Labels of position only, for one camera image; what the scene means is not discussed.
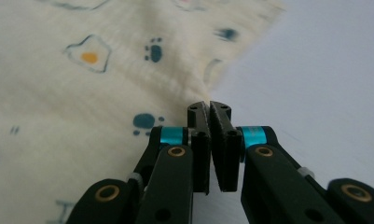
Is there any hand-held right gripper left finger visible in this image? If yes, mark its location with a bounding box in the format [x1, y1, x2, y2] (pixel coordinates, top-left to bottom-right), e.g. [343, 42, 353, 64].
[132, 101, 212, 224]

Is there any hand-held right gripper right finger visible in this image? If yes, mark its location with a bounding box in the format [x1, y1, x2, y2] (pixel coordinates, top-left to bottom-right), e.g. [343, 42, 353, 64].
[210, 101, 347, 224]

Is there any cream printed towel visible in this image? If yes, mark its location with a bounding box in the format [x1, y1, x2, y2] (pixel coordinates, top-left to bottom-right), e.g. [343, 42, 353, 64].
[0, 0, 286, 224]

